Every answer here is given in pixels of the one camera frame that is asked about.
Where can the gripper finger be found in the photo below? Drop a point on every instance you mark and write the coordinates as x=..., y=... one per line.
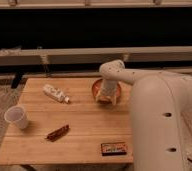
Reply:
x=99, y=99
x=114, y=100

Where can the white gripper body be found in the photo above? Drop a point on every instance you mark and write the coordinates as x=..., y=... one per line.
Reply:
x=107, y=90

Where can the orange ceramic bowl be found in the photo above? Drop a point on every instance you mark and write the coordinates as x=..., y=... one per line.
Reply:
x=96, y=86

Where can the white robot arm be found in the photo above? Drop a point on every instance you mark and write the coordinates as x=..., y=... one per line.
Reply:
x=157, y=99

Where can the wooden table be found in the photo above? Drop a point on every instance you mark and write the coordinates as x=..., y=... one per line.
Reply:
x=91, y=124

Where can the white tube bottle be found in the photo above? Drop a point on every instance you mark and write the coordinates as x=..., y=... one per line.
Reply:
x=55, y=93

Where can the small dark box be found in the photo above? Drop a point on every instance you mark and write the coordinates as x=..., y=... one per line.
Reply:
x=117, y=148

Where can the brown snack wrapper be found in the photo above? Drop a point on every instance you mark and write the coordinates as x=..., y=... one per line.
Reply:
x=57, y=133

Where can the white plastic cup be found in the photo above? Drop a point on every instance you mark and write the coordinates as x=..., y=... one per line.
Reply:
x=16, y=115

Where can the grey horizontal rail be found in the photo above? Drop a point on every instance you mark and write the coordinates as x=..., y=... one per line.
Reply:
x=94, y=55

